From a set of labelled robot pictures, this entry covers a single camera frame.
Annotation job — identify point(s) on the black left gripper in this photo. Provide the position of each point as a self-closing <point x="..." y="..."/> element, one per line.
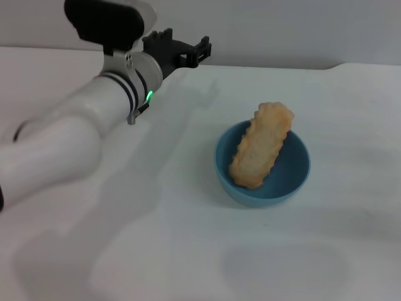
<point x="170" y="54"/>

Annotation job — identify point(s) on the orange striped bread loaf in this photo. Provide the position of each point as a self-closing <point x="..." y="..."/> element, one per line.
<point x="260" y="147"/>

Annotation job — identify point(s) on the blue bowl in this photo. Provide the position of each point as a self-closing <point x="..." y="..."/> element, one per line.
<point x="282" y="185"/>

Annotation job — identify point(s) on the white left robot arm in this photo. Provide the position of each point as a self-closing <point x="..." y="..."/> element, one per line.
<point x="62" y="138"/>

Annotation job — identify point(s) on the silver left camera bracket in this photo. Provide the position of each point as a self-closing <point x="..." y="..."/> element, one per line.
<point x="120" y="62"/>

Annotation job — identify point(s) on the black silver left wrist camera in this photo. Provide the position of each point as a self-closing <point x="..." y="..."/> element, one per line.
<point x="106" y="22"/>

